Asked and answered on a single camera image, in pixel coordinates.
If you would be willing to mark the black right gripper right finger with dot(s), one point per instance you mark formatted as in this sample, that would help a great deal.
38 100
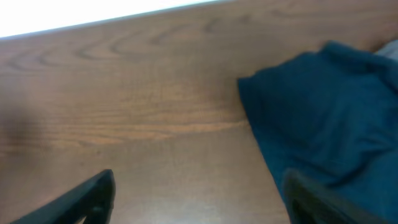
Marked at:
309 202

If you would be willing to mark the grey white garment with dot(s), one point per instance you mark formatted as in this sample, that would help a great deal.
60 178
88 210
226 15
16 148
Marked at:
390 50

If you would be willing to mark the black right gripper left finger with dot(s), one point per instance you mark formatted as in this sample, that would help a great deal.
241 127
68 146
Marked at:
92 201

